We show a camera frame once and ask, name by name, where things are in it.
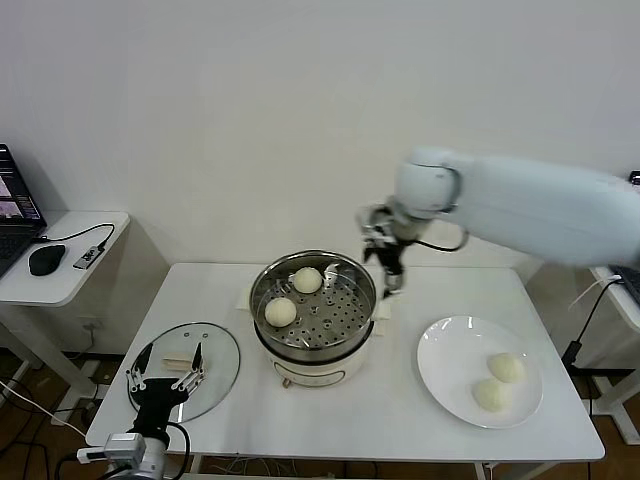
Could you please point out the open black laptop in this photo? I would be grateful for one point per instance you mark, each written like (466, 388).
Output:
(10, 240)
(627, 277)

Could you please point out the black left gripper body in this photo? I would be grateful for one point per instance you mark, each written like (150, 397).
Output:
(160, 395)

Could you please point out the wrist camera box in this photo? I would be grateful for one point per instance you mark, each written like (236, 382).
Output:
(372, 222)
(122, 445)

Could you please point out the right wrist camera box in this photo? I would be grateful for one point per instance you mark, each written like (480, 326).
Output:
(372, 222)

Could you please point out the round glass lid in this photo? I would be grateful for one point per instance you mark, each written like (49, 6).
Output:
(220, 370)

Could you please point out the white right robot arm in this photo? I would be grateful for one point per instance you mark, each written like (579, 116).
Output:
(525, 200)

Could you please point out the black computer mouse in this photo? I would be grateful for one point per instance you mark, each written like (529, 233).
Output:
(46, 259)

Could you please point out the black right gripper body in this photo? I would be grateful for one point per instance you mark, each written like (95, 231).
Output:
(390, 255)

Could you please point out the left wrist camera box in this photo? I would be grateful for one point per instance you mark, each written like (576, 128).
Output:
(122, 445)

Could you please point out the black power adapter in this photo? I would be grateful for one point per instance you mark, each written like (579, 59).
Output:
(572, 352)

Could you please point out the white side table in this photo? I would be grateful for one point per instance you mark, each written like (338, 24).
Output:
(617, 312)
(65, 290)

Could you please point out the cream electric cooker pot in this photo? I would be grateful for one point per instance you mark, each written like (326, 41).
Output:
(310, 370)

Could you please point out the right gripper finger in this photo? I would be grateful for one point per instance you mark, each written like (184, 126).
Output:
(394, 285)
(369, 254)

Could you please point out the white round plate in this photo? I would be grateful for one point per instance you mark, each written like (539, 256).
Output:
(450, 360)

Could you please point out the white steamed baozi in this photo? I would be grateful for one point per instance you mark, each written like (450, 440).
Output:
(506, 367)
(306, 280)
(492, 395)
(280, 311)

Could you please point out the small grey usb hub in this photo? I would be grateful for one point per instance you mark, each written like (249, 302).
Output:
(89, 257)

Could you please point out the stainless steel steamer basket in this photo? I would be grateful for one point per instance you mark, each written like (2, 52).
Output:
(330, 320)

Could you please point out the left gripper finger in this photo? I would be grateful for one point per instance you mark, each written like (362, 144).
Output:
(192, 372)
(137, 372)

